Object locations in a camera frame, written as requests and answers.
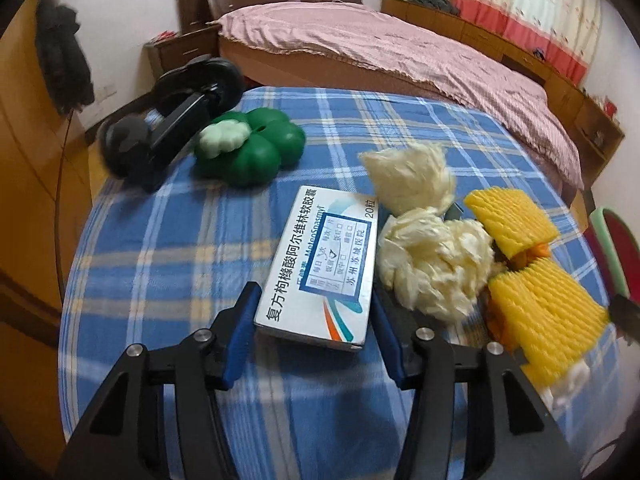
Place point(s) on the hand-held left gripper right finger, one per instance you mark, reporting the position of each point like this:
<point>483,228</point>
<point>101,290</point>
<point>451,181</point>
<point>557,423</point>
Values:
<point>387,340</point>

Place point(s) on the white medicine box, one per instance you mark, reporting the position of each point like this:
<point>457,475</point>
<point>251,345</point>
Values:
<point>320,270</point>

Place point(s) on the small red items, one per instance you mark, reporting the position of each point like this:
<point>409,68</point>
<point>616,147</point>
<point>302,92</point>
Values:
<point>165,36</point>

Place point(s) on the cream crumpled plastic wrap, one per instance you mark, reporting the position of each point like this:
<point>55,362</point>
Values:
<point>435,265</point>
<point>410,175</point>

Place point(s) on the light wooden wardrobe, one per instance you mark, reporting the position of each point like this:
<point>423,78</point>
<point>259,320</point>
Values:
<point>30,210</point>

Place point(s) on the white wall outlet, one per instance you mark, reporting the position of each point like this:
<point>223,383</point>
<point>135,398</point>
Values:
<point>107,92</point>

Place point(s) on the white flower-shaped piece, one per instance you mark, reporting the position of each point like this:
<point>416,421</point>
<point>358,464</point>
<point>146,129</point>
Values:
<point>222,139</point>

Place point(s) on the white foam fruit net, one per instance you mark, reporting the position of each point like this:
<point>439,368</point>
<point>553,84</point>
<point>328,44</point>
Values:
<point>565,385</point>

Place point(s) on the dark wooden nightstand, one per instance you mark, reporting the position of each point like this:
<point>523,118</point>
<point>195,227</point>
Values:
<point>185,50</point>

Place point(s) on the red bin with green rim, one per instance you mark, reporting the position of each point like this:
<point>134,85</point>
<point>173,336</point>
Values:
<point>620,245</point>

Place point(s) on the white and red curtain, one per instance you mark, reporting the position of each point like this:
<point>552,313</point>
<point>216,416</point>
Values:
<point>525,0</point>

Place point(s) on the blue plaid tablecloth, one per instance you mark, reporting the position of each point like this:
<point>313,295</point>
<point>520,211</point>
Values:
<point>175,240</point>

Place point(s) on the green clover-shaped container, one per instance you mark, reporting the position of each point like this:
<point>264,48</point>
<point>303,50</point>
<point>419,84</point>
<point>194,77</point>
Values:
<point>265,150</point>

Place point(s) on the long wooden cabinet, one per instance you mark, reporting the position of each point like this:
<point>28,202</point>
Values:
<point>480,35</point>

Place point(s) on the pink bed blanket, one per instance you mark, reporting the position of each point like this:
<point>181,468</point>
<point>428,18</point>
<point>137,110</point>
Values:
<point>380,45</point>

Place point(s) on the black jacket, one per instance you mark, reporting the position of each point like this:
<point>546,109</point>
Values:
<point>62,55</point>

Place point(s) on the orange peel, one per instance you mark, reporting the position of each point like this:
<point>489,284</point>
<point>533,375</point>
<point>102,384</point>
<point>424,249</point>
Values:
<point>530,255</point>

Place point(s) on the yellow foam fruit net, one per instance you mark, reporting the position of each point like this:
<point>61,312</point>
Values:
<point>510,220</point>
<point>545,320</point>

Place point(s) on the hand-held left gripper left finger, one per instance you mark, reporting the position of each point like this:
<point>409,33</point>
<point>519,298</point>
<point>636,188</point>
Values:
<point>240,330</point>

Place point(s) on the black two-disc device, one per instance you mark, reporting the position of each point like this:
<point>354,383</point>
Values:
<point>175,115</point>

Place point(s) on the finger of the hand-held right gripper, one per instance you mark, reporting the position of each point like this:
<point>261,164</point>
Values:
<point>629,317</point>

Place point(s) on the dark folded clothes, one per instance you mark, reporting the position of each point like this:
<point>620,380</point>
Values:
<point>440,4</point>

